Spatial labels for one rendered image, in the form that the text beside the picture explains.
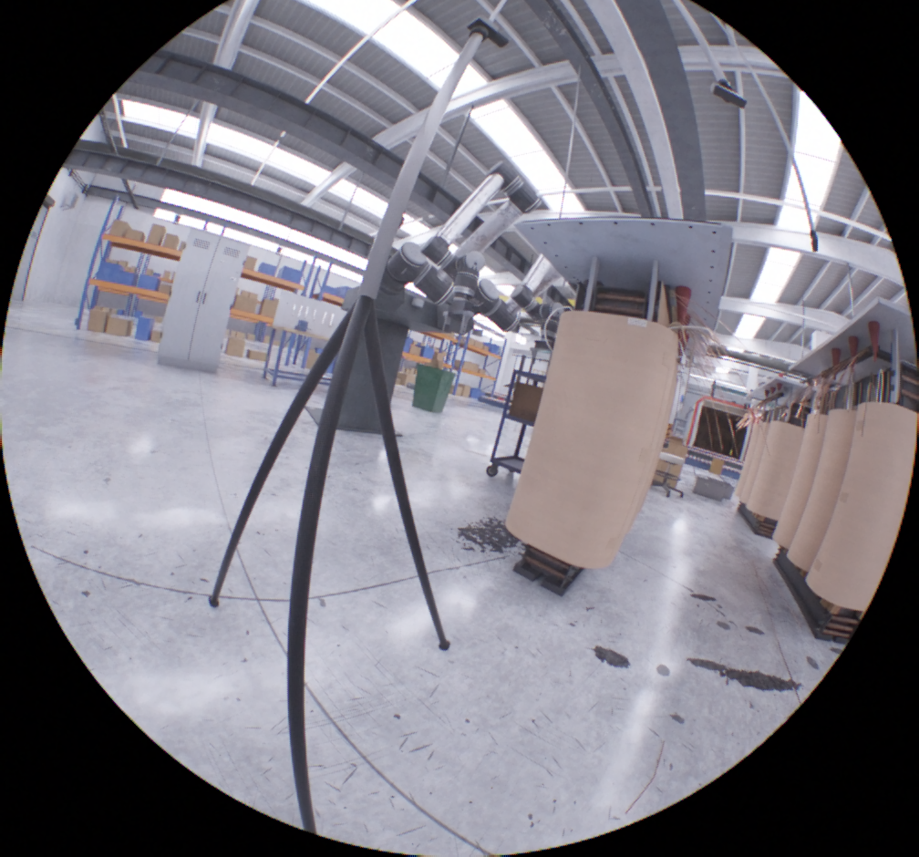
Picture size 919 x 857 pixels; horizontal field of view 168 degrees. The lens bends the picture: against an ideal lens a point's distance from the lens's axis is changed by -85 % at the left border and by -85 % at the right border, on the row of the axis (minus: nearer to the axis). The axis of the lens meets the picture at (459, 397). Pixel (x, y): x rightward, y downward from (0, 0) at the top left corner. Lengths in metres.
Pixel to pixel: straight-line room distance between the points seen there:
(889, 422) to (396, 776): 2.12
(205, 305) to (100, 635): 4.45
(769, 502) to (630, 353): 2.91
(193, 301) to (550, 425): 4.66
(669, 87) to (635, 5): 1.18
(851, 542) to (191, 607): 2.47
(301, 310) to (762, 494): 6.72
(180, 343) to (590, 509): 4.90
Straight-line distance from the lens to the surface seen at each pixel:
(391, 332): 3.06
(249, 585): 1.07
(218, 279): 4.98
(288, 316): 5.49
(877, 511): 1.93
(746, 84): 11.21
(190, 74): 7.80
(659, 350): 1.10
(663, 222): 1.08
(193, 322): 4.94
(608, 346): 1.09
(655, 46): 4.42
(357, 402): 3.02
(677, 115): 4.99
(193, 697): 0.85
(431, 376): 5.67
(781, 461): 3.68
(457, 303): 1.47
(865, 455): 1.95
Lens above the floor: 0.74
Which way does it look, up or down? 4 degrees down
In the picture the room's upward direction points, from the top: 14 degrees clockwise
